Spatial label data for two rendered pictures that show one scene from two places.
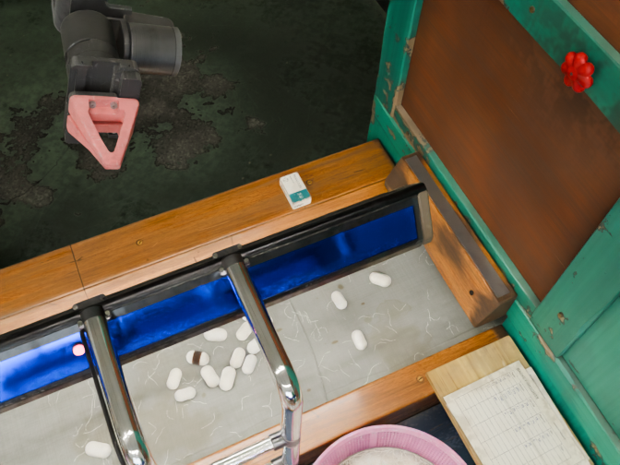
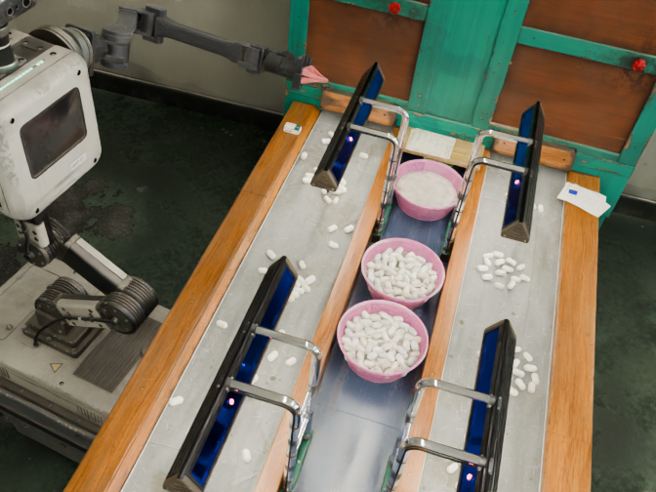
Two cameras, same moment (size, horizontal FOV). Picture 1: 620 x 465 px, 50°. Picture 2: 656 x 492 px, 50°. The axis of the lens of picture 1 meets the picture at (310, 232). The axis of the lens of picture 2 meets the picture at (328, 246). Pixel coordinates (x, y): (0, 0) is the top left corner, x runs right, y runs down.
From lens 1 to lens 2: 192 cm
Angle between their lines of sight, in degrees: 33
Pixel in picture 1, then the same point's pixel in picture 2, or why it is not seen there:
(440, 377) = not seen: hidden behind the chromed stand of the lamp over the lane
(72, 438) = (319, 234)
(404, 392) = not seen: hidden behind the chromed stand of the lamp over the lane
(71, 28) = (272, 59)
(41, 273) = (245, 203)
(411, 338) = (376, 146)
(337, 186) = (302, 120)
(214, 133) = (125, 207)
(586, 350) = (431, 100)
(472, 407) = (414, 145)
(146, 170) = (109, 246)
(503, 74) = (359, 28)
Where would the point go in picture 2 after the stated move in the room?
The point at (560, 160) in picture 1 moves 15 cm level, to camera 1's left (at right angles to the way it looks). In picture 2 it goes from (394, 42) to (367, 56)
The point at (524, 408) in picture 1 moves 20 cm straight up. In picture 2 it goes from (426, 137) to (436, 93)
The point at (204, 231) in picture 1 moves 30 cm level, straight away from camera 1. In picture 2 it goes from (279, 157) to (209, 129)
